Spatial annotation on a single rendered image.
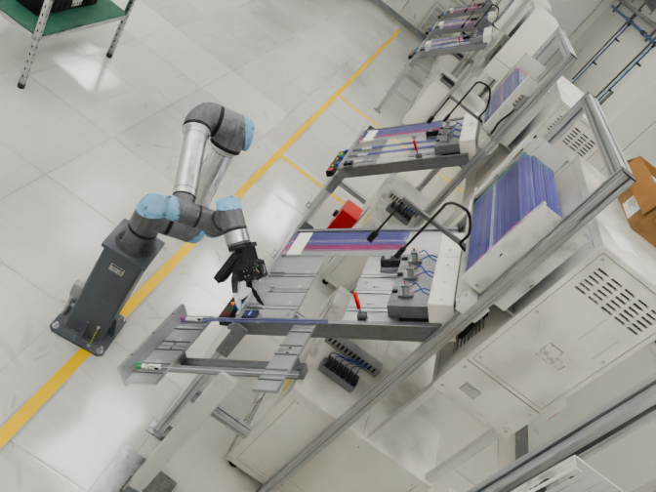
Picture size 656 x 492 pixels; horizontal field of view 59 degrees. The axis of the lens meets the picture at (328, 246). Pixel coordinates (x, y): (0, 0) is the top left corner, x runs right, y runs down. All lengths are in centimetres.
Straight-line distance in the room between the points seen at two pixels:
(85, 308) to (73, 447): 54
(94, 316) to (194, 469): 74
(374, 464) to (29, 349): 142
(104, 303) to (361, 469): 120
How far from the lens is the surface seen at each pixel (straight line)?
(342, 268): 356
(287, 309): 206
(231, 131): 208
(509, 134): 307
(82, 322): 264
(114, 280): 241
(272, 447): 243
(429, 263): 210
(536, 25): 626
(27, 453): 242
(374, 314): 196
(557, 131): 232
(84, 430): 250
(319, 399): 221
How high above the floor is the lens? 215
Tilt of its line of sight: 32 degrees down
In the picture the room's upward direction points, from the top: 40 degrees clockwise
